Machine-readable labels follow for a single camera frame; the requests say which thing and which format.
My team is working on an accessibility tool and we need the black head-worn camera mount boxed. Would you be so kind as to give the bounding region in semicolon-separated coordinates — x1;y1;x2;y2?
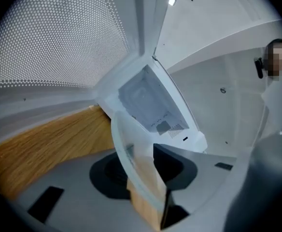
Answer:
254;57;264;79

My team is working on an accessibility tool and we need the person's white shirt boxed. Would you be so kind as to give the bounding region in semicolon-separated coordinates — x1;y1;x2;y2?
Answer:
227;80;282;223

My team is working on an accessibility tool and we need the white microwave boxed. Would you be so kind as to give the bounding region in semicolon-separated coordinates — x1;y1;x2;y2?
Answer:
0;0;208;154

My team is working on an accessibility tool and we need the person's head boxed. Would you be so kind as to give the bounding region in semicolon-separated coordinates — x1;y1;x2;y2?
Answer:
264;38;282;78

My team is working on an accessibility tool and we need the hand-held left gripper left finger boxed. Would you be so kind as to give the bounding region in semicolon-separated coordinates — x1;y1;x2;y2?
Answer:
9;149;136;232

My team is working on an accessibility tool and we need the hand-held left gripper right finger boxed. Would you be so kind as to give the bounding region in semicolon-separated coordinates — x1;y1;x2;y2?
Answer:
153;143;238;230

